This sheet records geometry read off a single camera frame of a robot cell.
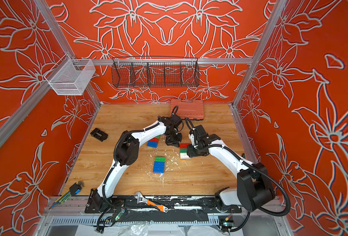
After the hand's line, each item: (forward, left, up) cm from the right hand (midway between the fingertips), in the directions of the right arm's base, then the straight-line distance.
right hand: (190, 150), depth 85 cm
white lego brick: (-1, +3, -4) cm, 5 cm away
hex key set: (-21, +63, -5) cm, 67 cm away
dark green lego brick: (-2, +17, +18) cm, 25 cm away
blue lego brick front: (-11, +18, -4) cm, 22 cm away
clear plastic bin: (+38, +77, +26) cm, 89 cm away
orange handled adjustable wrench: (-25, +26, -7) cm, 37 cm away
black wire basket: (+49, +25, +22) cm, 59 cm away
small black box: (+14, +62, -5) cm, 64 cm away
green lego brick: (-4, +18, -4) cm, 19 cm away
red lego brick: (+5, +4, -3) cm, 7 cm away
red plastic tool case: (+38, -4, -3) cm, 38 cm away
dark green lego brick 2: (+2, +4, -4) cm, 6 cm away
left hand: (+7, +5, -5) cm, 10 cm away
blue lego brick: (+6, +24, -4) cm, 25 cm away
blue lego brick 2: (-7, +18, -4) cm, 20 cm away
